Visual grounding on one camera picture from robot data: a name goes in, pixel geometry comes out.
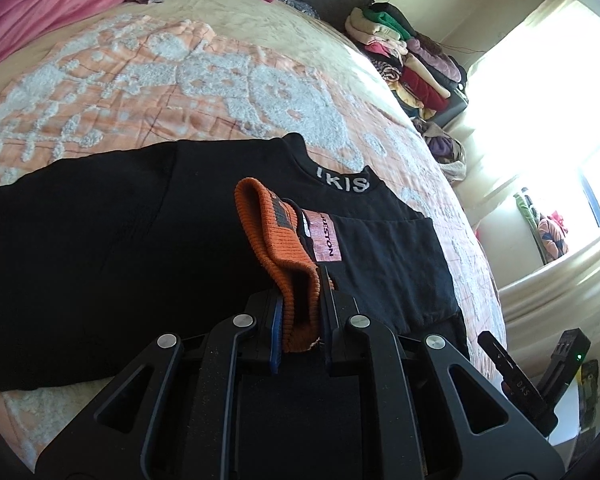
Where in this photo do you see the colourful floral cloth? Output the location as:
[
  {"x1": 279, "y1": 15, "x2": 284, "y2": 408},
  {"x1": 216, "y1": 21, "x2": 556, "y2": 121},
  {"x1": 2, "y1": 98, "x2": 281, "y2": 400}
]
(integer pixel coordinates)
[{"x1": 536, "y1": 210, "x2": 571, "y2": 263}]

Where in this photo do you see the orange plaid fleece blanket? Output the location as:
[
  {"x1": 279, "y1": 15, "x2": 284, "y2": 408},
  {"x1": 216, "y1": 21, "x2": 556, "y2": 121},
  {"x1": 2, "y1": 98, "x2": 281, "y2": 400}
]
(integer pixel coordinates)
[{"x1": 0, "y1": 0, "x2": 506, "y2": 466}]

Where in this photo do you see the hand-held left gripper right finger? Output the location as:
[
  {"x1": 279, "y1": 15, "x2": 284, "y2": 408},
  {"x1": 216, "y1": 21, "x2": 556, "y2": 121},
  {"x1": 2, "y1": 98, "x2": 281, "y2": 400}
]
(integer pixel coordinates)
[{"x1": 319, "y1": 270, "x2": 567, "y2": 480}]

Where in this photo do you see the stack of folded clothes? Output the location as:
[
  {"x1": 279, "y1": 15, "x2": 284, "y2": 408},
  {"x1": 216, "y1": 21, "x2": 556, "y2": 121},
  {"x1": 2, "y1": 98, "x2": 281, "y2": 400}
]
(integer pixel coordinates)
[{"x1": 345, "y1": 2, "x2": 468, "y2": 121}]

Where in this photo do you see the white curtain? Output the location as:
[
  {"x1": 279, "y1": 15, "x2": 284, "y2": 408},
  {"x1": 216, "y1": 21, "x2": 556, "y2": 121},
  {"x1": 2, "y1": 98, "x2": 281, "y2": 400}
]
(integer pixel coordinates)
[{"x1": 450, "y1": 0, "x2": 600, "y2": 201}]

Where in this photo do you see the blue grey patterned cloth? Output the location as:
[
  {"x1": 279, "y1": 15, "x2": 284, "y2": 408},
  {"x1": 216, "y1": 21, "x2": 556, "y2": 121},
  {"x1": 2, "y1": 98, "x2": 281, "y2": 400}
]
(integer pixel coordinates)
[{"x1": 275, "y1": 0, "x2": 317, "y2": 22}]

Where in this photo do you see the floral bag of clothes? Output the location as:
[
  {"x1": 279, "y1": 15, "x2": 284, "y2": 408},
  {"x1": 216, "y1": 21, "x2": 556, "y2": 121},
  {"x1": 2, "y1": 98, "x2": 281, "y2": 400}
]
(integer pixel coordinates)
[{"x1": 412, "y1": 117, "x2": 468, "y2": 183}]

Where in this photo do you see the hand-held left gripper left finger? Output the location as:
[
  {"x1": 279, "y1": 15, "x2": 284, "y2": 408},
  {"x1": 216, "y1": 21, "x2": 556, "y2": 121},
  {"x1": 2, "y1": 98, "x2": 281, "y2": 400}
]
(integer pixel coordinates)
[{"x1": 35, "y1": 292, "x2": 287, "y2": 480}]

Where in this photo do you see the black sweater with orange cuffs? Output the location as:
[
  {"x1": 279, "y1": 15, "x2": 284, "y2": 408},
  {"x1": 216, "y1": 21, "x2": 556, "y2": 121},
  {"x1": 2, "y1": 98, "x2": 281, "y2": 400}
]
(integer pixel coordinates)
[{"x1": 0, "y1": 132, "x2": 473, "y2": 480}]

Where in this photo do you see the pink quilt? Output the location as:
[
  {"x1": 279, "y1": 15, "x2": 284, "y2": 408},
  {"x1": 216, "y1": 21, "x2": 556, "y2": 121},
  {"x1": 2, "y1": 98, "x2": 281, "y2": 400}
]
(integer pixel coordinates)
[{"x1": 0, "y1": 0, "x2": 146, "y2": 73}]

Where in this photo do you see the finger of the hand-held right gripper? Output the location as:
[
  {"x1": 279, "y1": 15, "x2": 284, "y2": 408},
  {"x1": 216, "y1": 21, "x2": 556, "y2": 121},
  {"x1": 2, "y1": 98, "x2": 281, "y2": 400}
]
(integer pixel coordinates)
[{"x1": 477, "y1": 331, "x2": 557, "y2": 437}]

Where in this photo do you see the green cloth item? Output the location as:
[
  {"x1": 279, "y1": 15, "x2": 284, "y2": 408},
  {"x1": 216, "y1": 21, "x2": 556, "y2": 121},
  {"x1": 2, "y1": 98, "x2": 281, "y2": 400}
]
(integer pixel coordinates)
[{"x1": 514, "y1": 187, "x2": 541, "y2": 236}]

